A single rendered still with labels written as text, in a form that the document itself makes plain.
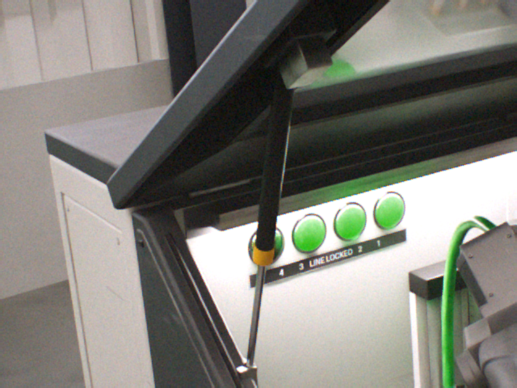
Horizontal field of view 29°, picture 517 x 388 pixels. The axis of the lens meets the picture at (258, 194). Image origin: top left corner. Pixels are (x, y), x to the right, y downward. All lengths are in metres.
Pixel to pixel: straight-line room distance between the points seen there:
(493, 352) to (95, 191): 0.77
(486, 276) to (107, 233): 0.66
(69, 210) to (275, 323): 0.32
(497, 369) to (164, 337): 0.66
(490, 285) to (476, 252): 0.03
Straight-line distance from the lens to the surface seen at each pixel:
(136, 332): 1.23
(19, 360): 4.37
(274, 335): 1.24
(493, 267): 0.67
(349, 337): 1.30
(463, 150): 1.30
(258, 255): 0.92
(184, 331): 1.08
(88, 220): 1.29
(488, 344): 0.56
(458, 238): 1.16
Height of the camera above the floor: 1.78
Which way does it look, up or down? 17 degrees down
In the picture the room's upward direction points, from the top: 6 degrees counter-clockwise
